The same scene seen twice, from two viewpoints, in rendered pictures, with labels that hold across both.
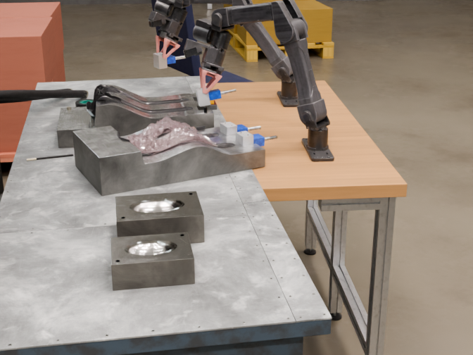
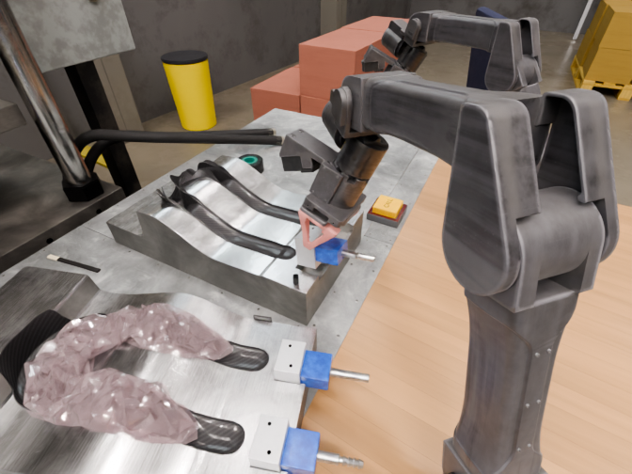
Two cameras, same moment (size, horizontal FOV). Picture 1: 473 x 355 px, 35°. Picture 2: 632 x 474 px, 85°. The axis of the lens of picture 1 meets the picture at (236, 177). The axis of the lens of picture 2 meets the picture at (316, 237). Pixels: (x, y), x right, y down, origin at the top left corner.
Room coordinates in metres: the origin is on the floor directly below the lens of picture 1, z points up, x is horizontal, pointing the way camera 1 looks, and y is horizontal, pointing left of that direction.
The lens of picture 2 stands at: (2.05, -0.16, 1.33)
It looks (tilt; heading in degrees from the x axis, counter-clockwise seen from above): 40 degrees down; 37
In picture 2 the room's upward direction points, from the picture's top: straight up
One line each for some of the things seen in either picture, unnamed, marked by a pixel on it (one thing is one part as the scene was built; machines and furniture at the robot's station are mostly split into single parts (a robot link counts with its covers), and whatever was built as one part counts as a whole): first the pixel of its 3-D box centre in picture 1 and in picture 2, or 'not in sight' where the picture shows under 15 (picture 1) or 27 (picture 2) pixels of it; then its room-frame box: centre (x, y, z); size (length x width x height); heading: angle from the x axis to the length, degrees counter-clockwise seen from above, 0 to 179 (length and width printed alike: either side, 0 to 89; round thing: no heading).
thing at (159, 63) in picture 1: (170, 58); not in sight; (2.95, 0.26, 0.93); 0.13 x 0.05 x 0.05; 122
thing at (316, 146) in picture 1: (317, 139); not in sight; (2.22, -0.25, 0.84); 0.20 x 0.07 x 0.08; 5
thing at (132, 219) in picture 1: (158, 218); not in sight; (1.63, 0.19, 0.84); 0.20 x 0.15 x 0.07; 100
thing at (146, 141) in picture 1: (169, 134); (121, 358); (2.09, 0.20, 0.90); 0.26 x 0.18 x 0.08; 117
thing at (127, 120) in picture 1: (134, 112); (233, 218); (2.42, 0.34, 0.87); 0.50 x 0.26 x 0.14; 100
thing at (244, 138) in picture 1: (258, 139); (308, 453); (2.16, -0.07, 0.86); 0.13 x 0.05 x 0.05; 117
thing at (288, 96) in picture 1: (288, 89); not in sight; (2.82, -0.20, 0.84); 0.20 x 0.07 x 0.08; 5
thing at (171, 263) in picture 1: (151, 260); not in sight; (1.43, 0.18, 0.83); 0.17 x 0.13 x 0.06; 100
